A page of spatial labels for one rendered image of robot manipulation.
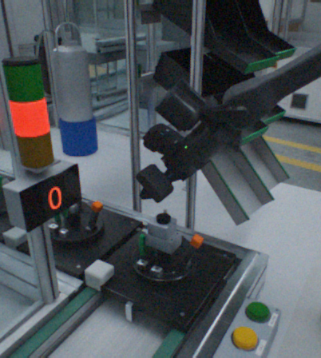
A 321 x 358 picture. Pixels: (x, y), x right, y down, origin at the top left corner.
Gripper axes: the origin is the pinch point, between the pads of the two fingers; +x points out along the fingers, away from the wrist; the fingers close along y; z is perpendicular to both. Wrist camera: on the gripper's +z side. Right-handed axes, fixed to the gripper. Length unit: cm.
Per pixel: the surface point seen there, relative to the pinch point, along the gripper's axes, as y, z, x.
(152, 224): 2.2, -5.4, 7.1
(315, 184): -261, -76, 91
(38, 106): 19.1, 18.5, -7.8
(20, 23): -757, 670, 682
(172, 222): -0.3, -7.7, 4.9
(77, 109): -55, 48, 58
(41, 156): 19.9, 13.6, -2.2
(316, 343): -7.1, -45.3, 1.6
